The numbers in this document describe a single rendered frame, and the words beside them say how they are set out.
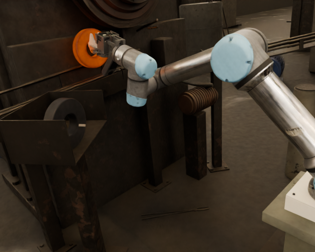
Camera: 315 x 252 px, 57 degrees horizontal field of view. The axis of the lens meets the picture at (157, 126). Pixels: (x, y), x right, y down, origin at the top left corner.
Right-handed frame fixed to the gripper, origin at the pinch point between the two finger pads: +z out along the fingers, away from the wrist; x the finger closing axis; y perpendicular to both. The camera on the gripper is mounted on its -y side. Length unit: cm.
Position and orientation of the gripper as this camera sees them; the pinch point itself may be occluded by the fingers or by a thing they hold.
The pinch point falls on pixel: (90, 43)
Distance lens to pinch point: 123.9
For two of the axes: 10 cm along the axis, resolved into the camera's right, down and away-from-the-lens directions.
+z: -6.9, -4.6, 5.6
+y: 0.8, -8.2, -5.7
